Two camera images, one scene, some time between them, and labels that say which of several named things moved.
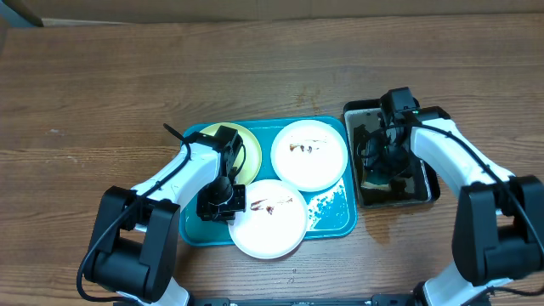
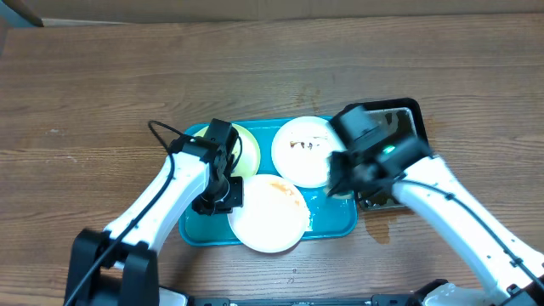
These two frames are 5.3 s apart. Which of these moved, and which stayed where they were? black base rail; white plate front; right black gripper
Moved: right black gripper
Stayed: white plate front; black base rail
